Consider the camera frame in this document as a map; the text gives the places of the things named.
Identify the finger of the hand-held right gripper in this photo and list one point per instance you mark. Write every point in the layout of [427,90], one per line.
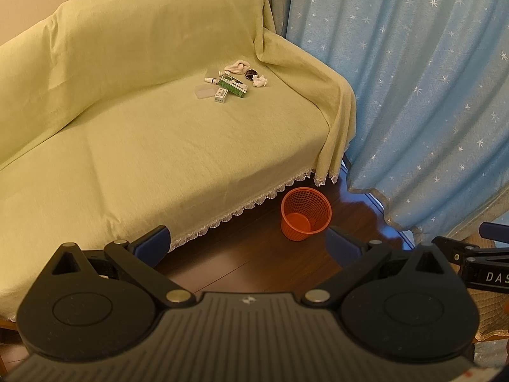
[453,246]
[495,232]

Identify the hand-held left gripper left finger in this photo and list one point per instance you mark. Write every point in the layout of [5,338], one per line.
[153,242]

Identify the dark hair scrunchie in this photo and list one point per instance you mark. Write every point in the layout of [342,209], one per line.
[251,74]

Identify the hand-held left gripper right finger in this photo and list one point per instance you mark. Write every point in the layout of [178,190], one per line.
[342,245]

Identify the green carton box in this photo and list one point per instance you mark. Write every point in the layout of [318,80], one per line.
[234,86]

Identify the pink sock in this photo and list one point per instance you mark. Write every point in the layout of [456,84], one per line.
[238,66]

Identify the orange mesh plastic basket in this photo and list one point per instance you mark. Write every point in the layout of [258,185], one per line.
[304,223]

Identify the white tissue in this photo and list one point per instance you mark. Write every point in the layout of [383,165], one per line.
[259,82]

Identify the white carton box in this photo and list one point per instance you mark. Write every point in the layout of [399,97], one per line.
[220,96]

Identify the small white bottle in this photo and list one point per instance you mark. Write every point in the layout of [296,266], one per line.
[210,80]

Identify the blue star print curtain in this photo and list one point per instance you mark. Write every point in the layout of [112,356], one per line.
[417,87]

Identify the tan woven object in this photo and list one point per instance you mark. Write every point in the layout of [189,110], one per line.
[491,310]

